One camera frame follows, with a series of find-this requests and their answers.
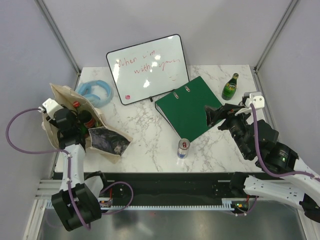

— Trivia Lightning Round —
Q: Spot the green ring binder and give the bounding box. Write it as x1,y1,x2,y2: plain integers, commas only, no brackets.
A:
155,76,222,142

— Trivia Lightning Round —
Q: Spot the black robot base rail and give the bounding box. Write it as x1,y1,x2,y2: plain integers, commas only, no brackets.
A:
81,171,278,207

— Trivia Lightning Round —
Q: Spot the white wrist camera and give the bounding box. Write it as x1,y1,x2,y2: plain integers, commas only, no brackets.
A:
235,91,265,116
39,98,63,119

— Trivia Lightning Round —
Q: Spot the silver blue energy drink can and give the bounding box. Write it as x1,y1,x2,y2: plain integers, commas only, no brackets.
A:
177,138,190,159

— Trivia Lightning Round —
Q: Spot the small white whiteboard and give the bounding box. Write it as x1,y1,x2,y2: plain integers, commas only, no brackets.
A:
106,34,190,106

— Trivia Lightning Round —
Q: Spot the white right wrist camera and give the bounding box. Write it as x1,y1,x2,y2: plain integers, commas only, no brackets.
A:
235,91,265,116

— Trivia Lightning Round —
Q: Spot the beige canvas tote bag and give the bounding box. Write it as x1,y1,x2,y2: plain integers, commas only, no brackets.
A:
42,83,132,163

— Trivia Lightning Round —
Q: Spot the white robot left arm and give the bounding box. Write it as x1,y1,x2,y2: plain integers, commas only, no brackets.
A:
51,107,110,232

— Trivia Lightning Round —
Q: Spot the aluminium frame post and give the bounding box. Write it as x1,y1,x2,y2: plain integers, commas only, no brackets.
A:
252,0,300,75
34,0,81,76

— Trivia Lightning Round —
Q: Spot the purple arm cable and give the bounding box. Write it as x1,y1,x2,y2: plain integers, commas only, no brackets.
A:
250,103,320,180
6,107,92,231

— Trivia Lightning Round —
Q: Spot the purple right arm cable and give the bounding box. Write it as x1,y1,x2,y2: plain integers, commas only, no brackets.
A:
250,103,320,180

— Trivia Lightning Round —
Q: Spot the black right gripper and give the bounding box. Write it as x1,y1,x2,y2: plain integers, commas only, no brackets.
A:
202,103,252,158

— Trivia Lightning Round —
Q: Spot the right aluminium frame post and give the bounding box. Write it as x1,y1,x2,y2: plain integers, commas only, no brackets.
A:
252,0,300,75

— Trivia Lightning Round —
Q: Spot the cola bottle red cap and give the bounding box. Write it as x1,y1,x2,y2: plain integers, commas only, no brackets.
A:
72,101,96,129

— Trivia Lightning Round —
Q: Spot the left aluminium frame post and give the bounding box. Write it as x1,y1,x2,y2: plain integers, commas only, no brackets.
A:
34,0,81,76

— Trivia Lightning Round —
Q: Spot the white slotted cable duct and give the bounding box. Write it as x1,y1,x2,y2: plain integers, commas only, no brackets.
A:
98,197,235,211

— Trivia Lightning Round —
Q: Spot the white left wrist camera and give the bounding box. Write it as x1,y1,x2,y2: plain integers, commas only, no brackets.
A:
39,98,63,119

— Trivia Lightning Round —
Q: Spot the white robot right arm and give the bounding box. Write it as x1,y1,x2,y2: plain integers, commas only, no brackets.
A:
204,103,320,223

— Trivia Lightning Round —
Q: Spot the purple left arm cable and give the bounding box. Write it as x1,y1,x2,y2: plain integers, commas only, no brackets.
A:
6,107,92,231

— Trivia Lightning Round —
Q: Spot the green Perrier bottle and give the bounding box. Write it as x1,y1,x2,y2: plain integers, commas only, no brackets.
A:
95,120,102,128
79,123,89,138
221,73,239,101

